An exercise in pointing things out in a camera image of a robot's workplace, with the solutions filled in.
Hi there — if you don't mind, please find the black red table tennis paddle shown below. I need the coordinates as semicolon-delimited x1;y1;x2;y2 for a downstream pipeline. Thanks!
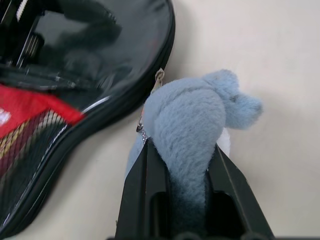
0;0;162;226

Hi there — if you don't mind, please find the blue plush keychain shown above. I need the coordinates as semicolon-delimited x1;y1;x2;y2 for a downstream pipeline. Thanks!
124;69;264;235

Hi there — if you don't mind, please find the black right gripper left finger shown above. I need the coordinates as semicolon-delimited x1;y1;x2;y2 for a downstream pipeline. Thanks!
114;140;174;240

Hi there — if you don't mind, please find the black table tennis paddle case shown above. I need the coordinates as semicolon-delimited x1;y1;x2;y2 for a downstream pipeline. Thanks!
0;0;176;240

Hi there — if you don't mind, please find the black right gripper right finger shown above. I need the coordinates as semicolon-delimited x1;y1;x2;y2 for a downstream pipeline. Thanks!
204;145;276;240

